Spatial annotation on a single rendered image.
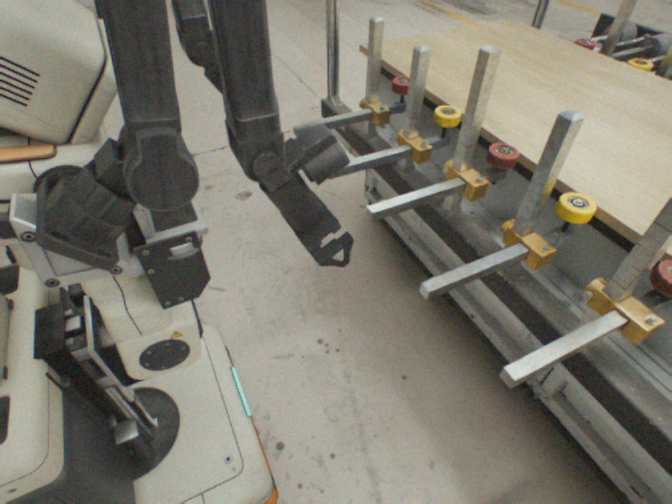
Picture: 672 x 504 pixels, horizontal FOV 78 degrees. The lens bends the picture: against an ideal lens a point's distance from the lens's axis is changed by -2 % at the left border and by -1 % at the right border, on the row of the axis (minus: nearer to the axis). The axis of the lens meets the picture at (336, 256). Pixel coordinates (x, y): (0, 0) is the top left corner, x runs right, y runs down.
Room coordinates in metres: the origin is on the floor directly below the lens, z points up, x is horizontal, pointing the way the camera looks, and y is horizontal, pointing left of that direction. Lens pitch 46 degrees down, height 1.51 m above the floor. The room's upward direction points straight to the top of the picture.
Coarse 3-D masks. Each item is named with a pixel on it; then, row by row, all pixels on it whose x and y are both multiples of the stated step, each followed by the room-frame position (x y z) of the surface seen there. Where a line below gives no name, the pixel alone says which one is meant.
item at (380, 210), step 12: (492, 168) 0.98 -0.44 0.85; (456, 180) 0.93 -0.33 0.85; (492, 180) 0.96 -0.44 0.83; (420, 192) 0.87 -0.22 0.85; (432, 192) 0.88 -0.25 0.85; (444, 192) 0.89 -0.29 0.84; (456, 192) 0.91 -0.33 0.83; (372, 204) 0.82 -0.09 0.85; (384, 204) 0.82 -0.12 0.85; (396, 204) 0.82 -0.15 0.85; (408, 204) 0.84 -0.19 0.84; (420, 204) 0.85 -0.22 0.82; (372, 216) 0.79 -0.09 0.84; (384, 216) 0.81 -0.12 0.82
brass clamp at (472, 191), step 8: (448, 168) 0.99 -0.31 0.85; (448, 176) 0.98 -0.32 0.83; (456, 176) 0.95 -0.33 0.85; (464, 176) 0.93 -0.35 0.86; (472, 176) 0.93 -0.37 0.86; (472, 184) 0.90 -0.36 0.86; (480, 184) 0.90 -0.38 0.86; (488, 184) 0.91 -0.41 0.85; (464, 192) 0.91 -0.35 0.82; (472, 192) 0.89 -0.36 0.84; (480, 192) 0.90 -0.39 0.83; (472, 200) 0.89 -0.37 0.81
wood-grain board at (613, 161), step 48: (384, 48) 1.76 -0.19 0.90; (432, 48) 1.77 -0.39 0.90; (528, 48) 1.77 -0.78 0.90; (576, 48) 1.77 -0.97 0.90; (432, 96) 1.35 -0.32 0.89; (528, 96) 1.33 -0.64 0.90; (576, 96) 1.33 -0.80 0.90; (624, 96) 1.33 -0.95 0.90; (528, 144) 1.03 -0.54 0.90; (576, 144) 1.03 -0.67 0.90; (624, 144) 1.03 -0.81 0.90; (576, 192) 0.81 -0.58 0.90; (624, 192) 0.81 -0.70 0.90
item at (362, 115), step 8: (384, 104) 1.42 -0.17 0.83; (392, 104) 1.42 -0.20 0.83; (400, 104) 1.42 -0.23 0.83; (352, 112) 1.36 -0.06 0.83; (360, 112) 1.36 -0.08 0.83; (368, 112) 1.36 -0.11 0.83; (392, 112) 1.40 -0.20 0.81; (400, 112) 1.42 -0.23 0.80; (320, 120) 1.30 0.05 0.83; (328, 120) 1.30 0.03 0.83; (336, 120) 1.30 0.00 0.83; (344, 120) 1.32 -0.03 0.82; (352, 120) 1.33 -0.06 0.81; (360, 120) 1.34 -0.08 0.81; (368, 120) 1.36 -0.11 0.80; (296, 128) 1.25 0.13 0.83; (304, 128) 1.25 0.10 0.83; (328, 128) 1.29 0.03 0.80; (296, 136) 1.24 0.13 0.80
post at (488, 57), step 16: (480, 48) 0.98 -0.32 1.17; (496, 48) 0.97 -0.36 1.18; (480, 64) 0.97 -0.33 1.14; (496, 64) 0.97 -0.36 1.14; (480, 80) 0.96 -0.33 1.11; (480, 96) 0.96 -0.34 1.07; (480, 112) 0.96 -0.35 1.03; (464, 128) 0.97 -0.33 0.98; (480, 128) 0.97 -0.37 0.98; (464, 144) 0.96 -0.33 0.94; (464, 160) 0.96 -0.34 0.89; (448, 208) 0.96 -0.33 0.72
